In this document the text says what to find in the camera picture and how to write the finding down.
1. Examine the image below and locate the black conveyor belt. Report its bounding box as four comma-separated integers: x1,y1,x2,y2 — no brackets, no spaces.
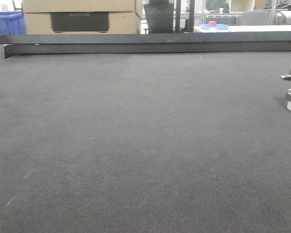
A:
0,52,291,233

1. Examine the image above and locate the large cardboard box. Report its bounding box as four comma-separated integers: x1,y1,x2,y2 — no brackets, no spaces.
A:
22,0,143,34

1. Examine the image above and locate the red tape roll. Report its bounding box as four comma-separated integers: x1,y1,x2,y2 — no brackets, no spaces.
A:
208,21,217,27

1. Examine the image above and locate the small blue tray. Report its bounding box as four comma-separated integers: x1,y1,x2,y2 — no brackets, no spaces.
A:
200,24,229,31

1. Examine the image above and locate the white background table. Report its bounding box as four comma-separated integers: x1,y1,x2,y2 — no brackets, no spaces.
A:
194,25,291,33

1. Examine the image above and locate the blue plastic crate background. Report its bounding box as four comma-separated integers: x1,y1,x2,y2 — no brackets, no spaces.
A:
0,11,26,35

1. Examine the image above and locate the black conveyor side rail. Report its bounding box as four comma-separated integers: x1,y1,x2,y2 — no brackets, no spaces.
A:
0,31,291,58

